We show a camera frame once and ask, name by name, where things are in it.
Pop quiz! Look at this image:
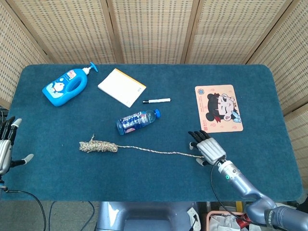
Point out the pink cartoon mouse pad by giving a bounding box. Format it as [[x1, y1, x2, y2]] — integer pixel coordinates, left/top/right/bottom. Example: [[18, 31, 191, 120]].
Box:
[[194, 84, 244, 134]]

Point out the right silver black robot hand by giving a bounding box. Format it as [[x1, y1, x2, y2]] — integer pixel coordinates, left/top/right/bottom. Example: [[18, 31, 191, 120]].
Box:
[[188, 130, 227, 167]]

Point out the white marker black cap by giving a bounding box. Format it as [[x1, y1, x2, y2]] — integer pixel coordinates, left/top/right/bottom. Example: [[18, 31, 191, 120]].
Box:
[[142, 97, 171, 104]]

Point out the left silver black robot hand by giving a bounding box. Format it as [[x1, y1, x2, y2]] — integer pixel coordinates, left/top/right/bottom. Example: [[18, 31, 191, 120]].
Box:
[[0, 116, 34, 176]]

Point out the clear water bottle blue label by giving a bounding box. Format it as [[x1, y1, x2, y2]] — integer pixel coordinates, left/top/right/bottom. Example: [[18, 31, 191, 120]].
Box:
[[116, 108, 161, 136]]

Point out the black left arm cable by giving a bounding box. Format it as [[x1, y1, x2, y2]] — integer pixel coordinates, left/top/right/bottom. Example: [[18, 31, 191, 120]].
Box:
[[0, 189, 47, 231]]

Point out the pink plastic basket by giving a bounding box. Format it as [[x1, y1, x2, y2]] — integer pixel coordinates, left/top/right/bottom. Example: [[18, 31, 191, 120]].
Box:
[[206, 210, 251, 231]]

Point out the blue carpet table cover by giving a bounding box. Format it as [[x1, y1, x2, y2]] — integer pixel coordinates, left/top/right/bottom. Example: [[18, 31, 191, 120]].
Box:
[[0, 64, 304, 202]]

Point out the woven wooden folding screen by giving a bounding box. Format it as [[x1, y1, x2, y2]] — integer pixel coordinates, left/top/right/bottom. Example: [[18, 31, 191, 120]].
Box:
[[0, 0, 308, 188]]

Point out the white crumpled bag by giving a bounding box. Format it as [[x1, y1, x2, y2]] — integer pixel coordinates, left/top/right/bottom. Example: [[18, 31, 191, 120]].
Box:
[[209, 215, 241, 231]]

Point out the blue-grey robot torso base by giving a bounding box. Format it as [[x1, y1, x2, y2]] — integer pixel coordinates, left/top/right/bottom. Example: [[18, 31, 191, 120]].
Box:
[[96, 201, 200, 231]]

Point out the white notepad yellow edge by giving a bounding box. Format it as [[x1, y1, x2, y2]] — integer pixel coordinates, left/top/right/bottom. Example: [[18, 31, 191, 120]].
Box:
[[97, 68, 147, 108]]

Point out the speckled beige braided rope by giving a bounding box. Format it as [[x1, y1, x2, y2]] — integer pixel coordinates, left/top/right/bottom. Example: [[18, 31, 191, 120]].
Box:
[[78, 134, 205, 159]]

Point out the blue cartoon pump bottle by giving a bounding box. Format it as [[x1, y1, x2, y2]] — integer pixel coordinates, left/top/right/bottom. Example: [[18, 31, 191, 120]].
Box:
[[42, 62, 99, 107]]

